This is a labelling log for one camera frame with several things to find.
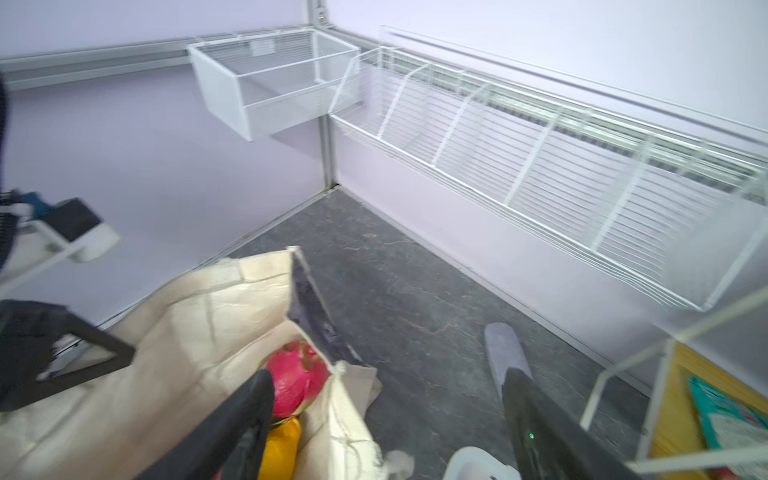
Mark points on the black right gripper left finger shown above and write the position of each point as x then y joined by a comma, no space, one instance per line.
229,443

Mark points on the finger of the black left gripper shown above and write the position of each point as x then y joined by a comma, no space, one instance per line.
29,332

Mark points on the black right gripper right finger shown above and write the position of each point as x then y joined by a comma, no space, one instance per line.
547,442

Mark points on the yellow pear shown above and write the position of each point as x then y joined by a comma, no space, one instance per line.
281,450

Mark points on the cream canvas grocery bag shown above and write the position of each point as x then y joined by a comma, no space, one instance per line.
197,340

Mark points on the pink dragon fruit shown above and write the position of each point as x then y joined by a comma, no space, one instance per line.
299,375

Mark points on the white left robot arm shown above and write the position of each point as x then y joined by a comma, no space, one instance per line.
35,236

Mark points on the teal snack bag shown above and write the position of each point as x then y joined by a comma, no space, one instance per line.
726,423

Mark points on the white plastic basket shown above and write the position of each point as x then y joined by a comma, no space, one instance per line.
472,463

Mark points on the grey fabric glasses case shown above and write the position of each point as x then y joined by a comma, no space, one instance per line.
504,351

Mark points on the white metal wooden shelf rack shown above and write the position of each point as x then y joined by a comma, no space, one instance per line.
673,443

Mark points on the white wire wall basket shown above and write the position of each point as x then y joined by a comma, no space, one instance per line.
674,216

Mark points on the white mesh wall box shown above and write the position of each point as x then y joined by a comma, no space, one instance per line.
264,83

